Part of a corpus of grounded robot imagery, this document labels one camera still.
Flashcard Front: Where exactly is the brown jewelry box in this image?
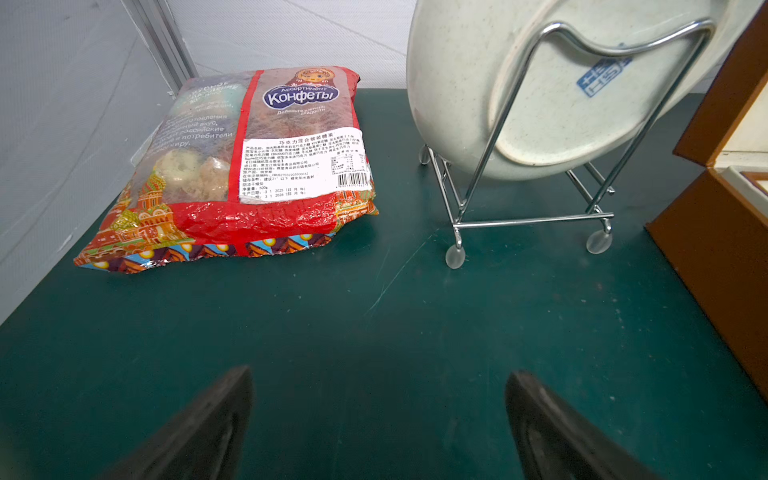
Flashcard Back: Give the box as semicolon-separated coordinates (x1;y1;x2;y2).
646;3;767;395

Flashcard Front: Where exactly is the speckled cream plate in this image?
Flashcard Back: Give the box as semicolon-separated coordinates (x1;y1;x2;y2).
406;1;760;181

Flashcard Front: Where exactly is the red candy bag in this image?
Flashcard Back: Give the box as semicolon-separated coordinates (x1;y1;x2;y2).
74;66;377;274

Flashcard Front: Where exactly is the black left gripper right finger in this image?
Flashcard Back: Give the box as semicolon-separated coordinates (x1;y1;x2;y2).
505;371;659;480

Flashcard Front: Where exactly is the chrome wire plate stand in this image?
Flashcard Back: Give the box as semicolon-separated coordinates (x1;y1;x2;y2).
418;19;718;270

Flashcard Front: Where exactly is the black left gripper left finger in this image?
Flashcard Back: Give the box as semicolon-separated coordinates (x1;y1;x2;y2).
100;365;253;479

